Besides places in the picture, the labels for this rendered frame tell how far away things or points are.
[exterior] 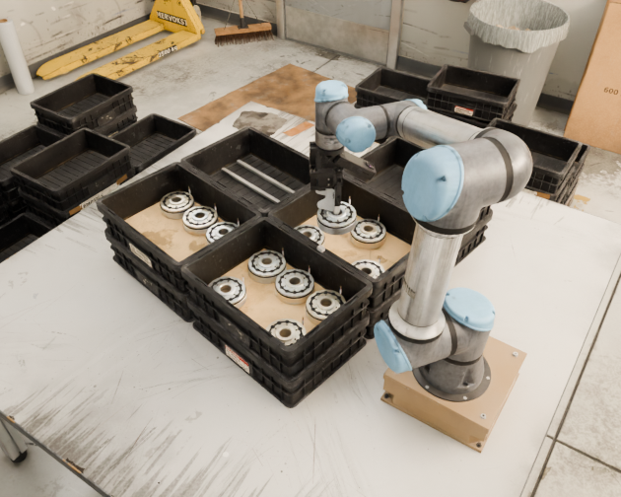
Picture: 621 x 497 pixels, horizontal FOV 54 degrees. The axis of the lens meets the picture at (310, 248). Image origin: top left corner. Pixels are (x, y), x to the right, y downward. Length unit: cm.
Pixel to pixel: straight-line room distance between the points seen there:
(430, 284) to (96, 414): 89
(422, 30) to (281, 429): 353
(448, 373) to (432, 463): 21
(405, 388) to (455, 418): 13
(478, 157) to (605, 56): 306
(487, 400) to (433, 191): 65
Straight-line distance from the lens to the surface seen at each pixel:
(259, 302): 158
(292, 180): 200
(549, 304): 188
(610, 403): 265
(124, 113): 323
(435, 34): 455
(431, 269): 112
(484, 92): 338
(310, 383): 153
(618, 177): 389
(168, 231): 184
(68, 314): 186
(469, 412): 145
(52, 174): 286
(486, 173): 101
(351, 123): 132
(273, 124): 256
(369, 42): 478
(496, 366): 155
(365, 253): 172
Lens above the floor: 197
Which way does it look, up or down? 41 degrees down
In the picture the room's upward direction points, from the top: straight up
